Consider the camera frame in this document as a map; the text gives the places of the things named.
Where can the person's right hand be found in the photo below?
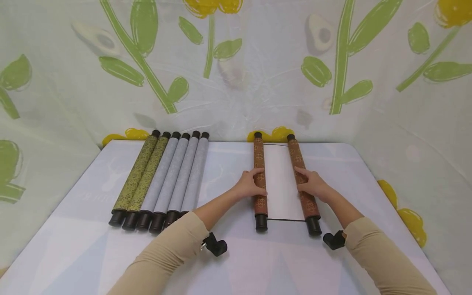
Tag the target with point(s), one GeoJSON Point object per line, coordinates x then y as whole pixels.
{"type": "Point", "coordinates": [315, 186]}

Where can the black wrist band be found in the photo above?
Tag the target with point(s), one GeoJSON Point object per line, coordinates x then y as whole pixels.
{"type": "Point", "coordinates": [217, 245]}
{"type": "Point", "coordinates": [335, 239]}

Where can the person's right thumb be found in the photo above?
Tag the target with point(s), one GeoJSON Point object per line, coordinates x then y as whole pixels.
{"type": "Point", "coordinates": [302, 188]}

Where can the olive green patterned rolled scroll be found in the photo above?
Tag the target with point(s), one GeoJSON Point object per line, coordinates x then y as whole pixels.
{"type": "Point", "coordinates": [149, 176]}
{"type": "Point", "coordinates": [135, 176]}

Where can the grey patterned rolled scroll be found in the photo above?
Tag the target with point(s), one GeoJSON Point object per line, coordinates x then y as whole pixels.
{"type": "Point", "coordinates": [195, 176]}
{"type": "Point", "coordinates": [173, 178]}
{"type": "Point", "coordinates": [161, 177]}
{"type": "Point", "coordinates": [184, 177]}

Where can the person's left forearm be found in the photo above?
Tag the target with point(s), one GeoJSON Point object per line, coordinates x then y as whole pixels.
{"type": "Point", "coordinates": [173, 250]}

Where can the person's left hand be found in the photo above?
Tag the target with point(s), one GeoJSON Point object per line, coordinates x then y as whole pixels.
{"type": "Point", "coordinates": [247, 186]}

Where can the brown patterned scroll white paper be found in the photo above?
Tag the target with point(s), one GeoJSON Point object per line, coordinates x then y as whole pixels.
{"type": "Point", "coordinates": [259, 157]}

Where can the person's left fingers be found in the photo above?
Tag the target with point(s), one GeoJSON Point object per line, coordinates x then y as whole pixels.
{"type": "Point", "coordinates": [255, 173]}

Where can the person's right fingers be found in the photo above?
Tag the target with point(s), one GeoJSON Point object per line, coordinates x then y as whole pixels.
{"type": "Point", "coordinates": [302, 172]}

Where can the person's left thumb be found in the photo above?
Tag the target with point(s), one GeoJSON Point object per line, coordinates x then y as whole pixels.
{"type": "Point", "coordinates": [261, 191]}

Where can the person's right forearm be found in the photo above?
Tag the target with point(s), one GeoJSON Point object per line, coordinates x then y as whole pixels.
{"type": "Point", "coordinates": [372, 246]}

